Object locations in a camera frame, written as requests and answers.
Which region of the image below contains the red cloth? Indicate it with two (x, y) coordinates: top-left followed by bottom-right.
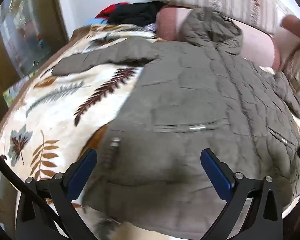
(95, 2), (129, 19)

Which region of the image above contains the olive grey padded jacket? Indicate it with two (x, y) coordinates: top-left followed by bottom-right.
(51, 7), (300, 237)

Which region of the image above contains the patterned brown cushion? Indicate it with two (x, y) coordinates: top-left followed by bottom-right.
(283, 47), (300, 94)

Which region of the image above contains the long pink bolster pillow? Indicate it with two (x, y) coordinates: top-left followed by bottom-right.
(156, 6), (282, 71)

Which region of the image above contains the striped beige cushion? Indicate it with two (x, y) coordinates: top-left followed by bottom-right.
(162, 0), (300, 37)

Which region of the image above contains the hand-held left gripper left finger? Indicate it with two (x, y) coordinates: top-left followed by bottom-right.
(15, 148), (98, 240)

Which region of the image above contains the leaf print blanket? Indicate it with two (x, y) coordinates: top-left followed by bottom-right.
(0, 24), (300, 240)

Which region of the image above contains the light blue cloth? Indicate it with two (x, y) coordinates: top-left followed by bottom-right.
(85, 17), (109, 26)

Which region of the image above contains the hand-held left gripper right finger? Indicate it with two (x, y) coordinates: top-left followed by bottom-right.
(200, 148), (283, 240)

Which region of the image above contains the wooden wardrobe with glass panel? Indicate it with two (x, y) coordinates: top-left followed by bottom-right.
(0, 0), (71, 122)

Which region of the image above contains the black clothes pile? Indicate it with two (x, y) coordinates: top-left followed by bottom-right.
(107, 1), (169, 27)

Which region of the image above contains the black cable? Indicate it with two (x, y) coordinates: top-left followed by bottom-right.
(0, 144), (68, 240)

